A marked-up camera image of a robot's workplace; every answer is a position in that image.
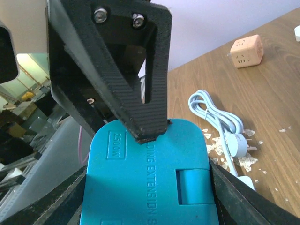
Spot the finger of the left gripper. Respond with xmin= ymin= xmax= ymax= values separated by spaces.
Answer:
xmin=48 ymin=0 xmax=173 ymax=143

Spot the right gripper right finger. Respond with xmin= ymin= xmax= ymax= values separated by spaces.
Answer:
xmin=209 ymin=160 xmax=300 ymax=225

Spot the small white charger plug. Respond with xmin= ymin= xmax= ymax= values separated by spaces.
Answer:
xmin=294 ymin=25 xmax=300 ymax=42

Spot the light blue cable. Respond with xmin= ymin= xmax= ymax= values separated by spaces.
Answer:
xmin=188 ymin=90 xmax=258 ymax=176

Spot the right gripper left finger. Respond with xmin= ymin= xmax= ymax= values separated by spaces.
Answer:
xmin=1 ymin=166 xmax=87 ymax=225

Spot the blue cube adapter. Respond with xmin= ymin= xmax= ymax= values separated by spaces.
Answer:
xmin=80 ymin=119 xmax=219 ymax=225

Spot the light blue power strip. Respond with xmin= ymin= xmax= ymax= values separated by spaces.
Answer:
xmin=237 ymin=176 xmax=256 ymax=191

